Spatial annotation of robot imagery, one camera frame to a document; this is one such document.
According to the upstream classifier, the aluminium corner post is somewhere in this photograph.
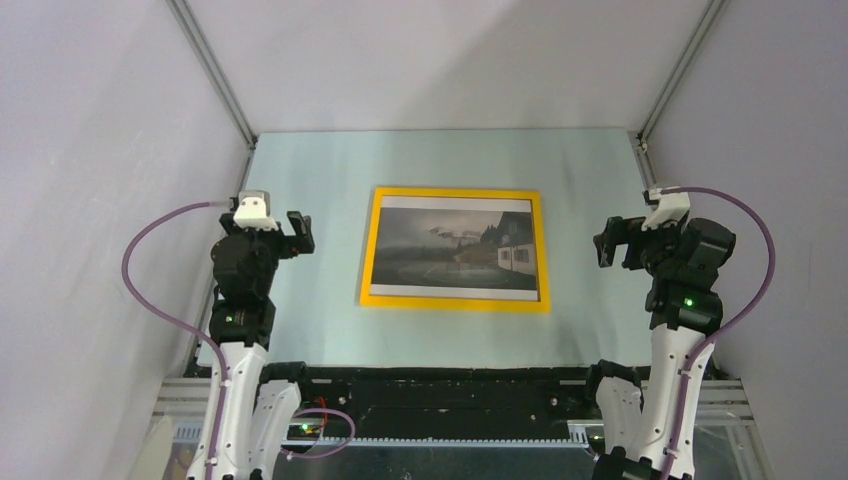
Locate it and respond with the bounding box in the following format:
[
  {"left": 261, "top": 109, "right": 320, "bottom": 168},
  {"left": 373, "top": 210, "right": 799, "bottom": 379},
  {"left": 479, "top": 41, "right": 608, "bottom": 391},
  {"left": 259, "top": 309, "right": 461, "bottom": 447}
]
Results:
[
  {"left": 165, "top": 0, "right": 258, "bottom": 149},
  {"left": 637, "top": 0, "right": 727, "bottom": 151}
]

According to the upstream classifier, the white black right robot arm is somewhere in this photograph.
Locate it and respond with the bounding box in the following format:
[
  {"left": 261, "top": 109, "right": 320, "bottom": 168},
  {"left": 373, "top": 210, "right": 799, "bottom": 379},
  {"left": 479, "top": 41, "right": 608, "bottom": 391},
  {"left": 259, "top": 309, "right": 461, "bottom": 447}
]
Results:
[{"left": 581, "top": 216, "right": 736, "bottom": 479}]

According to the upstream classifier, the grey slotted cable duct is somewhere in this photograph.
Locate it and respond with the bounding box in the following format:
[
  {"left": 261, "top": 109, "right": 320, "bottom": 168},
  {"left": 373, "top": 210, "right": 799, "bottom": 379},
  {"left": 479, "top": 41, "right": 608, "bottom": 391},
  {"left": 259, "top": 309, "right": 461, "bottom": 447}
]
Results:
[{"left": 172, "top": 422, "right": 590, "bottom": 449}]

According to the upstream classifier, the yellow wooden picture frame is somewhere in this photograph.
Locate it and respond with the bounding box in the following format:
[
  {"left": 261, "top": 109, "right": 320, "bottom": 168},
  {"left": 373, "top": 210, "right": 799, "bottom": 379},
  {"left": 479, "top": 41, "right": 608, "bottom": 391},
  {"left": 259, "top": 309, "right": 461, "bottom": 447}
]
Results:
[{"left": 358, "top": 186, "right": 552, "bottom": 315}]

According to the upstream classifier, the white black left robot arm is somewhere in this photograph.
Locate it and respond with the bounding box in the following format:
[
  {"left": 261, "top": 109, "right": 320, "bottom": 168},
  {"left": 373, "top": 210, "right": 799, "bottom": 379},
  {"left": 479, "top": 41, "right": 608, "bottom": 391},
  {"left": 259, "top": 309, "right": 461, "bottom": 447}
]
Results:
[{"left": 186, "top": 211, "right": 316, "bottom": 479}]

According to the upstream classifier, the aluminium front rail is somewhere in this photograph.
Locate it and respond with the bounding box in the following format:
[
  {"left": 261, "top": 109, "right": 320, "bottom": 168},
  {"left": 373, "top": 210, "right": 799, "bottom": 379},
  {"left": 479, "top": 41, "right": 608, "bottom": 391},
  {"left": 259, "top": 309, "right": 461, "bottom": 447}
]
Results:
[{"left": 154, "top": 378, "right": 755, "bottom": 427}]

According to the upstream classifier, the aluminium corner post right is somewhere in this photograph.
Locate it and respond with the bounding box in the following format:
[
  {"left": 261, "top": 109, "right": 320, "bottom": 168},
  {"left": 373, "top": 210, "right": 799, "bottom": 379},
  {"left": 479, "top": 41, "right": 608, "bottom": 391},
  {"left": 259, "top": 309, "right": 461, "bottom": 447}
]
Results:
[{"left": 637, "top": 0, "right": 727, "bottom": 151}]

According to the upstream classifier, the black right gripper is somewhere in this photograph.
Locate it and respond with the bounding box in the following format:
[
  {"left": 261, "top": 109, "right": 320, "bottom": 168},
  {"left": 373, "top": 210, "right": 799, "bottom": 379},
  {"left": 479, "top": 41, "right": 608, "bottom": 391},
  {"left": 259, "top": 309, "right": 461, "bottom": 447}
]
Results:
[{"left": 593, "top": 215, "right": 688, "bottom": 279}]

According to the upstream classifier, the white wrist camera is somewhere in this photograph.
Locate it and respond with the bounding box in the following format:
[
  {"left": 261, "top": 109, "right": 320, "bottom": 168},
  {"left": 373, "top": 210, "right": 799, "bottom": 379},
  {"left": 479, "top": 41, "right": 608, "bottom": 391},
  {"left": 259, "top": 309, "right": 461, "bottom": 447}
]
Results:
[
  {"left": 233, "top": 190, "right": 280, "bottom": 232},
  {"left": 641, "top": 187, "right": 691, "bottom": 231}
]

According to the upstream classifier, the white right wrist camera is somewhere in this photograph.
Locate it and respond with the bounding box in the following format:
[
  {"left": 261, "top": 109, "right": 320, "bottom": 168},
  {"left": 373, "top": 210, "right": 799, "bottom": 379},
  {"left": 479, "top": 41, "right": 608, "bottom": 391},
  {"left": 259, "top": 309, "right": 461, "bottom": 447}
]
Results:
[{"left": 641, "top": 187, "right": 691, "bottom": 231}]

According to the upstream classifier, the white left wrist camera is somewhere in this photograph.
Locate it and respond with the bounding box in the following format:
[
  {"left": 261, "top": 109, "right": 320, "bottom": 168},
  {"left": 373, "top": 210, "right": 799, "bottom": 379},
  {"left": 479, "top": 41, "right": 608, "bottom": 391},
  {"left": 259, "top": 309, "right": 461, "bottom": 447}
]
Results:
[{"left": 233, "top": 190, "right": 280, "bottom": 232}]

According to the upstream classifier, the mountain landscape photo print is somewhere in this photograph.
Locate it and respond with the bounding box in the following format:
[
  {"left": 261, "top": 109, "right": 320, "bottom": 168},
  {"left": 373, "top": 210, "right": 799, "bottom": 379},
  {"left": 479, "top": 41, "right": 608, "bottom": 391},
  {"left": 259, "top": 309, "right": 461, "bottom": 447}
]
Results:
[{"left": 369, "top": 195, "right": 541, "bottom": 303}]

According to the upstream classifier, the aluminium corner post left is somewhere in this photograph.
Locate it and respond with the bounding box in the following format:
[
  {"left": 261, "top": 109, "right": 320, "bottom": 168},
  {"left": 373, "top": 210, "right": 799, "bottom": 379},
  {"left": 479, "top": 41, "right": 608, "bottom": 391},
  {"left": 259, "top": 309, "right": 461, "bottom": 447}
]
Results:
[{"left": 165, "top": 0, "right": 258, "bottom": 149}]

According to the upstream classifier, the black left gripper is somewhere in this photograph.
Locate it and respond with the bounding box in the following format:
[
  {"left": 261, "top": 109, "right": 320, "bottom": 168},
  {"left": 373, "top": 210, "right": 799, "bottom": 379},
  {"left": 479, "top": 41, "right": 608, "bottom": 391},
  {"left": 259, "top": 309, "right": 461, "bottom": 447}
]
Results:
[{"left": 219, "top": 210, "right": 312, "bottom": 296}]

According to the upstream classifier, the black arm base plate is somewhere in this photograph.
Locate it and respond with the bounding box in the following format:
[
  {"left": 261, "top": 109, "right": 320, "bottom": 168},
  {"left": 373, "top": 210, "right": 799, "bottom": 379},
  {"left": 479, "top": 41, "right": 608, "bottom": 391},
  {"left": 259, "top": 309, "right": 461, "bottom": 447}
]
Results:
[{"left": 262, "top": 362, "right": 650, "bottom": 440}]

